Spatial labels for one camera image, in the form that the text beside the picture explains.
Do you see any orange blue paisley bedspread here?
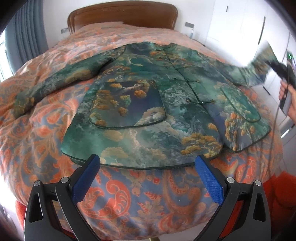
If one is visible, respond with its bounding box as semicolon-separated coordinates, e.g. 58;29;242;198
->
1;22;282;240

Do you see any person's right hand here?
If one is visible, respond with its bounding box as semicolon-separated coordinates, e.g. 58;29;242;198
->
279;80;295;121

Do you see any brown wooden headboard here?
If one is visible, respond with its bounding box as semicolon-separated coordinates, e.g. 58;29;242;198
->
67;1;178;34

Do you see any grey wall switch right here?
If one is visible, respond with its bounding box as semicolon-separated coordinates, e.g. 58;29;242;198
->
185;22;194;29

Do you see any green landscape print silk jacket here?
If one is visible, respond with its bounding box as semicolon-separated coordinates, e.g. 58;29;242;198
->
14;42;271;169

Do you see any white wardrobe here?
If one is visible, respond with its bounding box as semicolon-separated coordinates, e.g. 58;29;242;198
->
204;0;296;144

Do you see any grey-blue curtain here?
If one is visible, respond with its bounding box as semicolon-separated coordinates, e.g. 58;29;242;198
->
4;0;49;73

